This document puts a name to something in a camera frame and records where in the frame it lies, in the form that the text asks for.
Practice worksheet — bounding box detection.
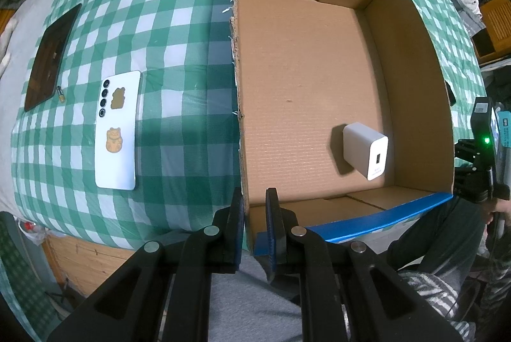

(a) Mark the green checked cloth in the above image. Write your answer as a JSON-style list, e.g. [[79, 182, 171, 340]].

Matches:
[[11, 0, 488, 251]]

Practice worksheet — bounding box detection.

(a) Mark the cardboard box with blue trim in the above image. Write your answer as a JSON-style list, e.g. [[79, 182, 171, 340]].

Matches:
[[229, 0, 456, 257]]

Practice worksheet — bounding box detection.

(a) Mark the white charger adapter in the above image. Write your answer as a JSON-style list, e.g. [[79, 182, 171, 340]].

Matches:
[[342, 122, 389, 181]]

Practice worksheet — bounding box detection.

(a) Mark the black tablet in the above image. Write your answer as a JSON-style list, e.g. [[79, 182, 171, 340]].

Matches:
[[24, 3, 82, 112]]

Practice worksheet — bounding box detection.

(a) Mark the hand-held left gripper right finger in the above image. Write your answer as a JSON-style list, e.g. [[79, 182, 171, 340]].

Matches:
[[265, 188, 464, 342]]

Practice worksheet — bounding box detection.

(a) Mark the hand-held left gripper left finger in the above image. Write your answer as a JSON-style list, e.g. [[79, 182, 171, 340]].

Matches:
[[47, 188, 245, 342]]

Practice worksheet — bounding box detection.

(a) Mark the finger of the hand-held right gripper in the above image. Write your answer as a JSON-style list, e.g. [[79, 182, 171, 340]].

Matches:
[[454, 138, 496, 204]]

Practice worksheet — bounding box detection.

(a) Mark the person's leg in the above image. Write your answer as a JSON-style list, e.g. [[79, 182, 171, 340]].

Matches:
[[387, 198, 496, 342]]

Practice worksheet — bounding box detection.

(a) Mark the wooden cabinet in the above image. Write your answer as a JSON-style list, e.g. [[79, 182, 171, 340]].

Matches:
[[479, 0, 511, 59]]

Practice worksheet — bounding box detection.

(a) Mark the white smartphone with cat stickers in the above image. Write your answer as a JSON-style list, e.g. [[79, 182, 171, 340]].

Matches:
[[95, 71, 141, 191]]

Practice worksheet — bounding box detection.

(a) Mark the wooden bed frame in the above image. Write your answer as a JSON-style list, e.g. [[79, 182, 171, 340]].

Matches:
[[42, 234, 140, 299]]

